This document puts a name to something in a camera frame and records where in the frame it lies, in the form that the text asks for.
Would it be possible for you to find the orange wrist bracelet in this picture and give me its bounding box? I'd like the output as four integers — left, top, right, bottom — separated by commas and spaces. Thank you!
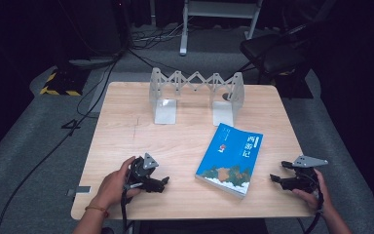
84, 204, 110, 218

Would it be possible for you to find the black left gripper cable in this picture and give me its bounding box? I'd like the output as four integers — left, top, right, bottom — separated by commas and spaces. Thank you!
120, 186, 134, 234

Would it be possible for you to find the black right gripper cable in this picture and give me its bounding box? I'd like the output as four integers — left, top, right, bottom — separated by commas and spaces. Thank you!
302, 181, 326, 234

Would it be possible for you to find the grey tape piece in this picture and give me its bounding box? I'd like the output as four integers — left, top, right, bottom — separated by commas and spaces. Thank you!
65, 185, 93, 198

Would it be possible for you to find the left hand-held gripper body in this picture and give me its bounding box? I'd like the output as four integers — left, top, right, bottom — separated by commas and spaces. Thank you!
127, 152, 161, 193

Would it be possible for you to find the grey expandable metal bookend rack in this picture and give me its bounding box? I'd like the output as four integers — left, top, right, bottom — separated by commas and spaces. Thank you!
148, 66, 245, 128

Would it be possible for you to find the blue paperback book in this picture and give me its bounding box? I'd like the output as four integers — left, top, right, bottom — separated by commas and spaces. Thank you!
194, 122, 264, 200

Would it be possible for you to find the white metal stand frame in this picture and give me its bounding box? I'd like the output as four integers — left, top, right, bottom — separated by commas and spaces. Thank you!
178, 0, 264, 58

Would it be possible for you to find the yellow black striped base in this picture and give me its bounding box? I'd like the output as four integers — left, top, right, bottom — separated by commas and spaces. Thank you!
39, 67, 91, 98

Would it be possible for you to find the person's right hand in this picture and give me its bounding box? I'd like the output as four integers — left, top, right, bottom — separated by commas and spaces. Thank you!
291, 169, 335, 213

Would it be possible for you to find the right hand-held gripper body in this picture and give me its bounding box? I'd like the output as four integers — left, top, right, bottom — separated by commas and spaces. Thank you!
280, 154, 329, 195

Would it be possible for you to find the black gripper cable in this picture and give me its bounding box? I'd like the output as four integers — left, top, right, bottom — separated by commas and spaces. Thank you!
302, 181, 326, 234
120, 186, 134, 234

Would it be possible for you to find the black folding chair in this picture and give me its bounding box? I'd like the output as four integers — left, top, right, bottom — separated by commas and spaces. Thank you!
239, 21, 317, 99

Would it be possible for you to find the long black floor cable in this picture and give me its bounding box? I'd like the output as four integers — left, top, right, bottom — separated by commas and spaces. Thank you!
0, 58, 120, 234

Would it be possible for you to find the looped black floor cable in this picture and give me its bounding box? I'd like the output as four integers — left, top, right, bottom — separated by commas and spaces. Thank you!
76, 64, 112, 120

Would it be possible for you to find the bundle of floor cables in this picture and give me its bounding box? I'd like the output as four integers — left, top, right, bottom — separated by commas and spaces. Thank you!
128, 20, 191, 52

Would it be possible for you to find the person's left hand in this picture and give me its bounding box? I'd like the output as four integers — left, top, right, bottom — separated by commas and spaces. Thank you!
96, 156, 143, 211

